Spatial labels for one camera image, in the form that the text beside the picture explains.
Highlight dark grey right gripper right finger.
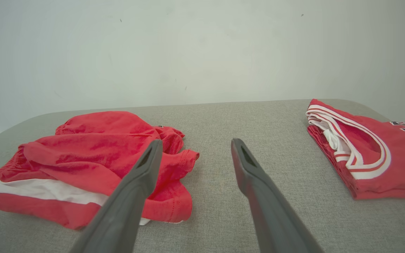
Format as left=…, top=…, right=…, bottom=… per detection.
left=231, top=138, right=324, bottom=253

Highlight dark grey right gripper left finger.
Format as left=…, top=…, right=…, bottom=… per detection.
left=69, top=139, right=163, bottom=253

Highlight red Bulls basketball jersey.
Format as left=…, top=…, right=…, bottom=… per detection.
left=306, top=99, right=405, bottom=200

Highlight red shorts with white band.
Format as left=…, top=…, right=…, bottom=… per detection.
left=0, top=111, right=200, bottom=231

